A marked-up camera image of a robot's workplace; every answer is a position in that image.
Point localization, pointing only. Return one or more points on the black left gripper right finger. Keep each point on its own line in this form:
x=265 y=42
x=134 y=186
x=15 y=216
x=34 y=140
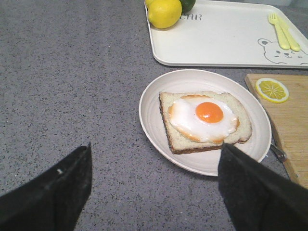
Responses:
x=258 y=199

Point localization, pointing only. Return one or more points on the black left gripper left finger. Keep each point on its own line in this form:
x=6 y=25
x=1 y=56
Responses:
x=53 y=200

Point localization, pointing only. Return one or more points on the white round plate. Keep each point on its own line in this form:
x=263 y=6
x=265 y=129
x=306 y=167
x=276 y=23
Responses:
x=192 y=80

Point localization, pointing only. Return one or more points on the bottom bread slice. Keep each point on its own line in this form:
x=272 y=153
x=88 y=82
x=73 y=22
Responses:
x=180 y=145

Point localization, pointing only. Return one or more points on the white bear-print tray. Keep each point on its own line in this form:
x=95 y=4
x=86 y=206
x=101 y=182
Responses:
x=222 y=33

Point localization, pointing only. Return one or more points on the wooden cutting board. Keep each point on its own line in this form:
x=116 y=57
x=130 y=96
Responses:
x=289 y=121

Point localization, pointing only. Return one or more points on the fried egg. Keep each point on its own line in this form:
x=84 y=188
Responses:
x=201 y=118

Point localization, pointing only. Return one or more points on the lemon slice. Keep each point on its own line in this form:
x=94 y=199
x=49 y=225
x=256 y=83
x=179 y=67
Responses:
x=272 y=90

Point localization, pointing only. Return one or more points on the green lime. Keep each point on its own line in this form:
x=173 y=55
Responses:
x=187 y=5

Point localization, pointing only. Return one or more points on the yellow lemon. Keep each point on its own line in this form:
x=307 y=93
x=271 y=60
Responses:
x=164 y=13
x=148 y=2

